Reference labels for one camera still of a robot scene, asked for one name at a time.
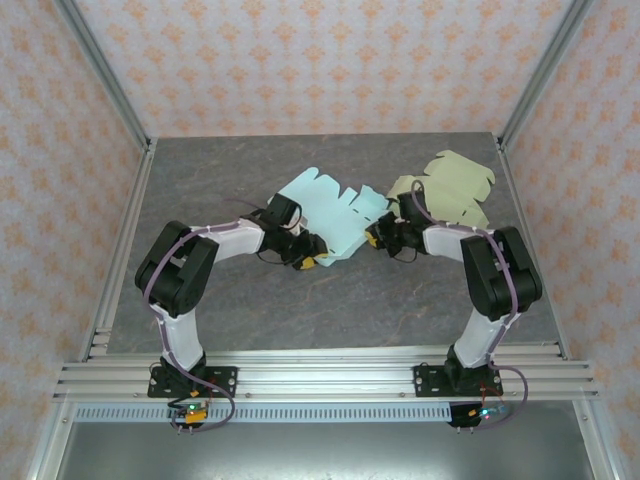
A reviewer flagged light blue paper box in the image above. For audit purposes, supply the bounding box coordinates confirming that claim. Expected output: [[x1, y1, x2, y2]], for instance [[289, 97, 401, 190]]
[[276, 167, 389, 269]]

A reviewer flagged light green paper box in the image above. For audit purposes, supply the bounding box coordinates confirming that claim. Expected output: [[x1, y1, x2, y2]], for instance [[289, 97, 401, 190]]
[[387, 149, 497, 234]]

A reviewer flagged grey metal sheet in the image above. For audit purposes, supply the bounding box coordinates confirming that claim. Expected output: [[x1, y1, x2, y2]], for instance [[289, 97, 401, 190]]
[[29, 422, 614, 480]]

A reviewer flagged aluminium cross rail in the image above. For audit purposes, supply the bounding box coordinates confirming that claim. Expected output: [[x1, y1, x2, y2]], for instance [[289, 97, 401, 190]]
[[52, 349, 601, 402]]

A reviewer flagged aluminium side rail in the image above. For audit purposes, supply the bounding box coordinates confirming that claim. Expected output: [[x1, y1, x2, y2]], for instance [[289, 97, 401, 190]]
[[77, 138, 159, 362], [495, 137, 571, 361]]

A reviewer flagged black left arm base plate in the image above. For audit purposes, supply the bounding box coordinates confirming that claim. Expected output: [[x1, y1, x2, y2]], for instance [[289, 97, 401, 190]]
[[147, 366, 239, 399]]

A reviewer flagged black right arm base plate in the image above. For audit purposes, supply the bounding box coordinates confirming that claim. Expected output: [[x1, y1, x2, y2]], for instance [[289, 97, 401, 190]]
[[413, 364, 504, 399]]

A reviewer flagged grey slotted cable duct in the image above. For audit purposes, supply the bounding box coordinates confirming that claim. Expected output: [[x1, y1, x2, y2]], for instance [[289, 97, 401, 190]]
[[74, 403, 454, 424]]

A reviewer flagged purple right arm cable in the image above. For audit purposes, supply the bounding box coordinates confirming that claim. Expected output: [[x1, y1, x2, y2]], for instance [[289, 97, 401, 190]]
[[409, 179, 531, 431]]

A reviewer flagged aluminium frame post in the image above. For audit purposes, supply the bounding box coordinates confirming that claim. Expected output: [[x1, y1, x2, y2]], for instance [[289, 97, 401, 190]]
[[52, 0, 154, 151], [498, 0, 597, 151]]

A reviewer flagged aluminium frame bar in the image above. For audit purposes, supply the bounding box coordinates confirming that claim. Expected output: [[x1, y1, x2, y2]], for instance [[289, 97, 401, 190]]
[[574, 399, 626, 480], [27, 399, 76, 480]]

